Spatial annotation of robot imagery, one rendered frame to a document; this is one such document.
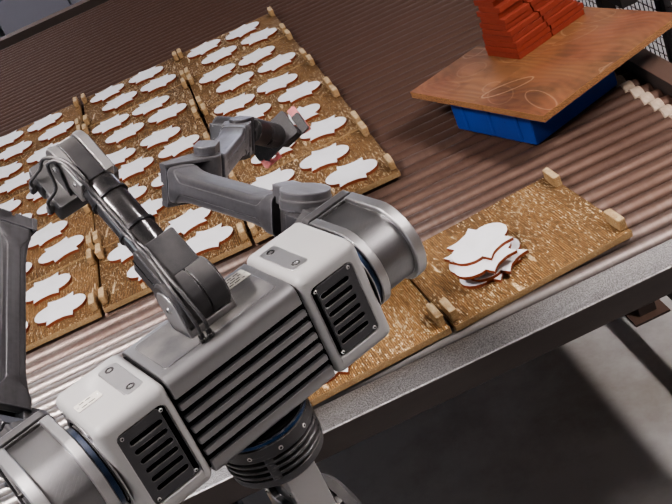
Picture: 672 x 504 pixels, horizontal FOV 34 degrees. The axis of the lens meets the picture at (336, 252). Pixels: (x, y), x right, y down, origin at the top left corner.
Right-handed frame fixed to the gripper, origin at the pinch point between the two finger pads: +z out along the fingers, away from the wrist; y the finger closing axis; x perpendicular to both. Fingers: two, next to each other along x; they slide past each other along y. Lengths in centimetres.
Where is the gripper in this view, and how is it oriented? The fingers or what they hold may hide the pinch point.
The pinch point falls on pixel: (292, 140)
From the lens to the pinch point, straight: 258.3
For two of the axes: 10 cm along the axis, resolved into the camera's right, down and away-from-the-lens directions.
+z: 4.3, 0.3, 9.0
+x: 5.6, 7.8, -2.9
